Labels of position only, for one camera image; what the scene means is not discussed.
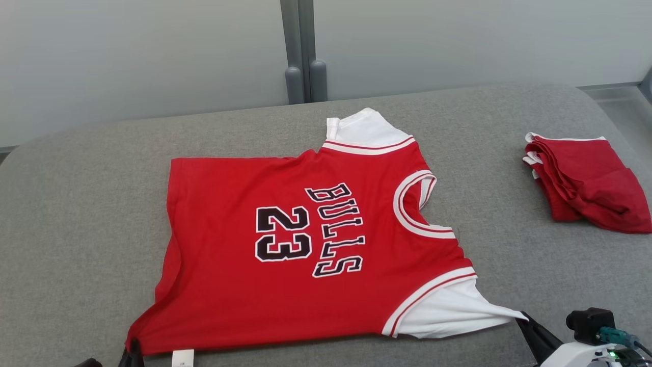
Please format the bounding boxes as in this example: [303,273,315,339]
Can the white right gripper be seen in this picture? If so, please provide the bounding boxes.
[515,311,650,367]

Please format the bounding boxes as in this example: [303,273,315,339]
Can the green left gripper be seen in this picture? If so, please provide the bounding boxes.
[74,339,145,367]

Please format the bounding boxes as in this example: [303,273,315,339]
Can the red Bulls basketball jersey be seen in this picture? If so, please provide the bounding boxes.
[125,107,529,367]

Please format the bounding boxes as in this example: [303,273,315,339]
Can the red shorts with white stripe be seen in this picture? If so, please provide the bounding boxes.
[522,133,652,234]

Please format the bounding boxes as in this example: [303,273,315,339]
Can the grey fabric sofa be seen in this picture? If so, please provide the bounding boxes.
[0,84,652,367]

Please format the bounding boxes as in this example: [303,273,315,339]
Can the grey metal partition post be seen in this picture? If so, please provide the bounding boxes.
[280,0,328,105]

